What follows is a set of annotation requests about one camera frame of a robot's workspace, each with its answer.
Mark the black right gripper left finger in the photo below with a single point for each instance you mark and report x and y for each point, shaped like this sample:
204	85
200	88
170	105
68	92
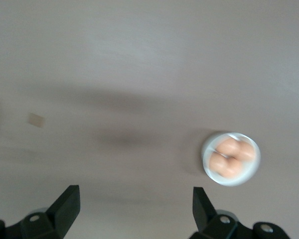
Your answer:
64	206

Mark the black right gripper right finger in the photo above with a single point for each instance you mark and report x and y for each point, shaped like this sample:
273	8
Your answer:
201	206

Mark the brown egg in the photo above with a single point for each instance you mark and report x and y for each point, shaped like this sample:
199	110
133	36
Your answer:
226	147
233	167
218	163
247	150

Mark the white round bowl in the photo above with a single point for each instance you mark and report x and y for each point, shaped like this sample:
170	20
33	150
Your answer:
229	181

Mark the small brown tape patch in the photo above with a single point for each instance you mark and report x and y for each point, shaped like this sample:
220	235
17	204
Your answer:
36	120

